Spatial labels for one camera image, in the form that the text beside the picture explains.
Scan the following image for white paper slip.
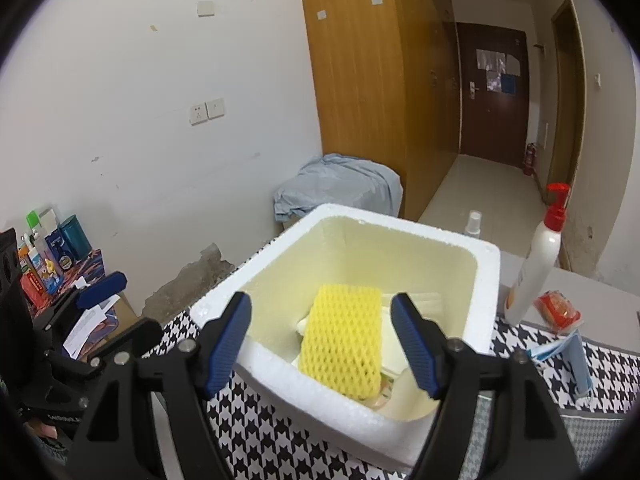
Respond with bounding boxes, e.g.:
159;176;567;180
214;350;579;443
62;297;121;361

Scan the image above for yellow foam net sleeve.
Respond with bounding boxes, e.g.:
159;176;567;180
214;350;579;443
298;284;383;401

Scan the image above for teal cylindrical can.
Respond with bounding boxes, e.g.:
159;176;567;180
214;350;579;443
59;214;93;261

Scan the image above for houndstooth tablecloth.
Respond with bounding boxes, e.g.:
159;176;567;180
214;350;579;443
145;305;631;480

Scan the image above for blue face mask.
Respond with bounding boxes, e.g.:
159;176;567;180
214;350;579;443
530;332;596;401

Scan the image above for white foam box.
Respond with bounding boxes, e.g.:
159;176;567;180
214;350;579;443
190;203;501;456

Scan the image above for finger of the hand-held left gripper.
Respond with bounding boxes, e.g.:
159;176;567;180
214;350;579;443
34;271;129;330
47;317;164;377

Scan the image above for dark blue patterned box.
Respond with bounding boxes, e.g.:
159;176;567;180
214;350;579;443
62;249;132;351

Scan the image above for dark brown door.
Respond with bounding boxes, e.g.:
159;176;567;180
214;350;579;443
456;22;531;167

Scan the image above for pale blue cloth pile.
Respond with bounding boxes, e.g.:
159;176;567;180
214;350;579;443
273;154;403;223

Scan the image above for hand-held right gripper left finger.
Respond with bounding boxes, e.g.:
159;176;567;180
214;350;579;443
67;291;253;480

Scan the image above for paper notices on door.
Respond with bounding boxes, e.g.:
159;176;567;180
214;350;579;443
475;49;522;95

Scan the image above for white box green top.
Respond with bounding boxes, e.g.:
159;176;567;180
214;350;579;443
26;206;58;241

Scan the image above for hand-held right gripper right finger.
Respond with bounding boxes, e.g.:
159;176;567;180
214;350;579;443
391;292;583;480

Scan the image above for wooden wardrobe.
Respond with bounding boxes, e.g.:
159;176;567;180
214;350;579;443
296;0;461;221

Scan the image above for wooden door frame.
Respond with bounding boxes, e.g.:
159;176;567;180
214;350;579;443
547;0;587;271

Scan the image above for red snack packet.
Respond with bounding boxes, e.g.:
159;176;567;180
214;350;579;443
535;290;583;333

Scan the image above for white lotion bottle red pump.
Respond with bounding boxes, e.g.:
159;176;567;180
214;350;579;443
504;182;572;326

